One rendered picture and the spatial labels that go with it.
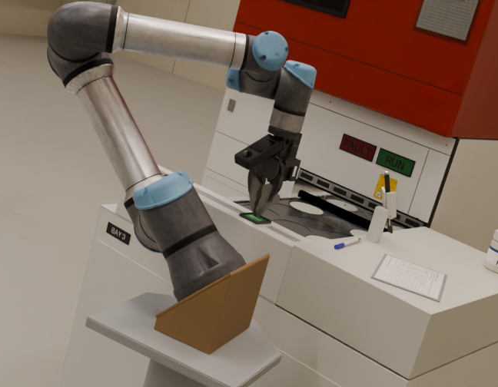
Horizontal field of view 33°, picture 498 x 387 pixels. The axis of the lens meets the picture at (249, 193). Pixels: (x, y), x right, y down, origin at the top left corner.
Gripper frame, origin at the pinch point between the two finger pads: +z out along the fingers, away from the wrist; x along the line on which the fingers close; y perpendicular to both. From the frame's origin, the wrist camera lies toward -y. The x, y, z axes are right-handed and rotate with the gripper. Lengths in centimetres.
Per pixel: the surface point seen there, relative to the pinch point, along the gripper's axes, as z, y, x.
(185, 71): 88, 648, 623
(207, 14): 12, 651, 612
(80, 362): 59, -4, 39
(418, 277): 1.3, 12.7, -37.7
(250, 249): 7.3, -4.0, -4.2
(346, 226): 8.1, 47.7, 2.5
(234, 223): 3.6, -4.0, 1.8
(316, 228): 8.1, 34.4, 3.7
